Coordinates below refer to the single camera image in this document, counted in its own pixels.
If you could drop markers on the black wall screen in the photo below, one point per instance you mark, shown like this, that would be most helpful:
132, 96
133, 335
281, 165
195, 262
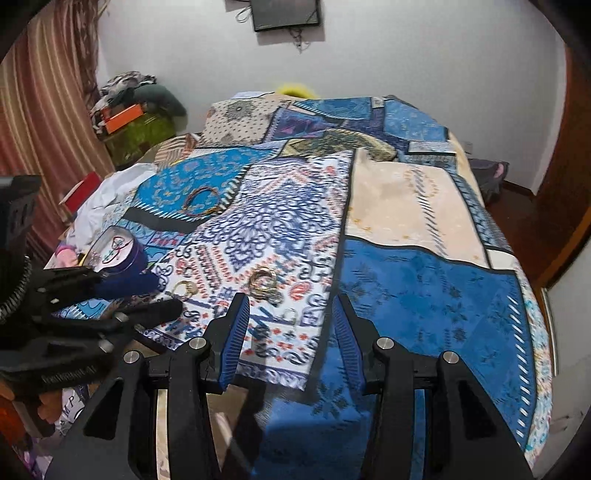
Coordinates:
286, 14

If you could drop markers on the green patterned box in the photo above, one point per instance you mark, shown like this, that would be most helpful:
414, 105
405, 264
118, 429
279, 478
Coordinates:
138, 138

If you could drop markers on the dark cloth bundle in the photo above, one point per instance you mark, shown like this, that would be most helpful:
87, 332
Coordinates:
490, 177

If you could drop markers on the round dark blue jewelry box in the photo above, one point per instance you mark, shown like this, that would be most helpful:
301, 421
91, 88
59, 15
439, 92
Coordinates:
131, 258

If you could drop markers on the brown wooden door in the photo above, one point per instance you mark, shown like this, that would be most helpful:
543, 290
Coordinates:
561, 184

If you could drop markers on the cluster of gold rings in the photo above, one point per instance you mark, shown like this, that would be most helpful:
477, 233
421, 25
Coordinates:
264, 284

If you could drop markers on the pink soft item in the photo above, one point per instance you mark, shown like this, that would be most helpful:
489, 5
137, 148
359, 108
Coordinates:
67, 256

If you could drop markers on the red box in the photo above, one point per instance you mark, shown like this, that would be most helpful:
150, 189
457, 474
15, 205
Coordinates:
83, 191

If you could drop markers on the large gold bangle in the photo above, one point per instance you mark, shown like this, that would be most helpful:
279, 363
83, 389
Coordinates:
202, 199

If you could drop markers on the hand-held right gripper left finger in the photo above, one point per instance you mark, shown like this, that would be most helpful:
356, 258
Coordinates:
234, 334

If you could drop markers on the blue patchwork printed blanket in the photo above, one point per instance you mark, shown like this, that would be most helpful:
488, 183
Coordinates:
415, 286

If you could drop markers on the yellow object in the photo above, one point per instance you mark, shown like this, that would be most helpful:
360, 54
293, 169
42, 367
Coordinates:
298, 88

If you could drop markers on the pile of clothes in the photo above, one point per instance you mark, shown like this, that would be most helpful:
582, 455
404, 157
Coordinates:
138, 90

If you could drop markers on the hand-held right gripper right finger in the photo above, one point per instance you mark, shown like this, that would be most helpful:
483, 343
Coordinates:
345, 334

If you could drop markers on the orange box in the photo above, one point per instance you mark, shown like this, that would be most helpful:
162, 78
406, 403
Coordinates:
123, 117

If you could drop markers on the striped brown curtain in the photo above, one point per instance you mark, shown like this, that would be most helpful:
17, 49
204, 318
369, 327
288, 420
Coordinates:
41, 115

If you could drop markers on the small hoop earring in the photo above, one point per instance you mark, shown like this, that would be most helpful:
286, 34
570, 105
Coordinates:
289, 316

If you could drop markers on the white cloth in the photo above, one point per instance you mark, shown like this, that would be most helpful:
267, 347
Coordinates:
108, 194

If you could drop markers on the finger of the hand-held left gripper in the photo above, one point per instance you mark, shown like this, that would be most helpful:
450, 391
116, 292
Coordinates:
124, 282
157, 311

